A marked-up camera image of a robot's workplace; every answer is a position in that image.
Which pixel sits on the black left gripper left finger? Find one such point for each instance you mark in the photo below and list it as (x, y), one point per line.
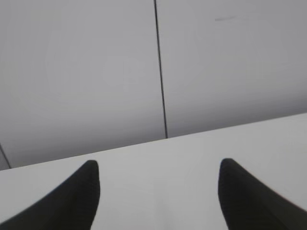
(70, 206)

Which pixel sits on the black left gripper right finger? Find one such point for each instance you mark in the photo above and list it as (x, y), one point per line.
(248, 204)

